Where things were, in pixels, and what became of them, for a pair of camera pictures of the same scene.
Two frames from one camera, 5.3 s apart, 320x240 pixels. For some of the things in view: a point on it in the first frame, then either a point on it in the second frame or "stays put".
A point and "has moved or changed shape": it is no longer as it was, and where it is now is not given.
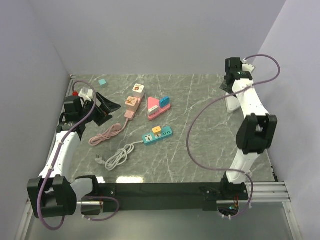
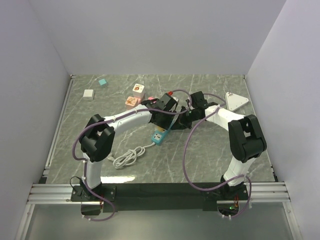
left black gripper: (108, 105) -> (166, 125)
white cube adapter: (138, 90) stays put
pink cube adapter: (132, 103) stays put
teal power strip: (150, 137) has moved or changed shape
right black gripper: (222, 87) -> (181, 121)
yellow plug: (157, 130) has moved or changed shape
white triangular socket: (232, 103) stays put
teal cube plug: (102, 82) stays put
